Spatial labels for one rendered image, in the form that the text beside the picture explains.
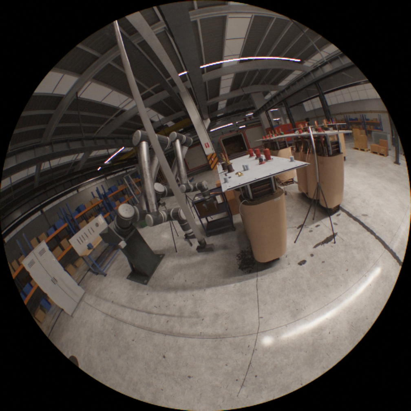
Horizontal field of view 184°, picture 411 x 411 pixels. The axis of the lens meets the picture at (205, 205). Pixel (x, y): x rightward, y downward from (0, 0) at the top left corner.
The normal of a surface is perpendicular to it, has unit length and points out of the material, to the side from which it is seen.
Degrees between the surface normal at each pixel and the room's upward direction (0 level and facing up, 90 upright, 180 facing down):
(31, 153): 90
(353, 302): 0
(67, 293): 90
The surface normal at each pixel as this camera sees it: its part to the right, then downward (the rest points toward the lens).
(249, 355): -0.36, -0.86
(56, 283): 0.93, -0.31
